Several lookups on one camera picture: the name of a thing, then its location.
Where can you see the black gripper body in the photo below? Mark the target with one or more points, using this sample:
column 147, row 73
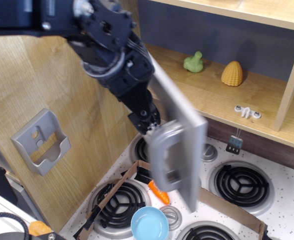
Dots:
column 128, row 79

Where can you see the light blue bowl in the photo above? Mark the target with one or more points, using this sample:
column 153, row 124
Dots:
column 149, row 223

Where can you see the small hanging spatula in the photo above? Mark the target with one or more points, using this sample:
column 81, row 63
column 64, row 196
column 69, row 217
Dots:
column 235, row 143

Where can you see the grey toy microwave door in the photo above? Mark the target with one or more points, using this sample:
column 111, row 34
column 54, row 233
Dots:
column 175, row 148

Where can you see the silver back stove knob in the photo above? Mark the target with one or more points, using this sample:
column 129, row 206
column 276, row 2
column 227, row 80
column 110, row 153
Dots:
column 209, row 154

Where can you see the silver stove knob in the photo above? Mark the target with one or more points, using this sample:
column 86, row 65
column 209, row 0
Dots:
column 209, row 154
column 173, row 216

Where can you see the grey wall holder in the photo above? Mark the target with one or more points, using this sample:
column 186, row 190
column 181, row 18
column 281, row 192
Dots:
column 35, row 134

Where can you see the wooden shelf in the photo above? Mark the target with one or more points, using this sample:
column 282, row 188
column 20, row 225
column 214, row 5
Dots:
column 259, row 34

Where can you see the green toy broccoli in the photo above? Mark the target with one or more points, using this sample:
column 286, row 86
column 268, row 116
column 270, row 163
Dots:
column 194, row 63

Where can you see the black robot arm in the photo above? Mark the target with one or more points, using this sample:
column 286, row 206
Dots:
column 101, row 33

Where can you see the brown cardboard strip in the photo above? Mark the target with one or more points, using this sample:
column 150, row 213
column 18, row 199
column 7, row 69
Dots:
column 206, row 197

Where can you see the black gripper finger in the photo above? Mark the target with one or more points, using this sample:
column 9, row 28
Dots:
column 153, row 117
column 140, row 125

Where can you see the orange toy carrot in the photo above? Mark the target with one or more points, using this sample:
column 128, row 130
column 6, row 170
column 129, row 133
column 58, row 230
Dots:
column 161, row 195

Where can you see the yellow toy corn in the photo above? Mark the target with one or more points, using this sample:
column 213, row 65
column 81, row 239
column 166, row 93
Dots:
column 232, row 74

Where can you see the front left stove burner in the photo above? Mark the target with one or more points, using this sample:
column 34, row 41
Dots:
column 114, row 221

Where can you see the orange toy at bottom left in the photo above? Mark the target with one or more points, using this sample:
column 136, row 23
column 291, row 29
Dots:
column 38, row 228

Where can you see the back right stove burner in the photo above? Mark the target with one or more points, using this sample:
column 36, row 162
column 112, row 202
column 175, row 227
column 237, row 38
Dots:
column 243, row 184

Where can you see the back left stove burner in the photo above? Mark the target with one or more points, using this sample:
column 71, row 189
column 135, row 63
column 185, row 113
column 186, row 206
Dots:
column 139, row 149

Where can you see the front right stove burner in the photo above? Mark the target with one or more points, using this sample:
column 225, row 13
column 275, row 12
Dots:
column 206, row 230

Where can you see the stove burner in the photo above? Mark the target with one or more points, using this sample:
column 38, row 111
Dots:
column 206, row 230
column 243, row 184
column 139, row 149
column 114, row 221

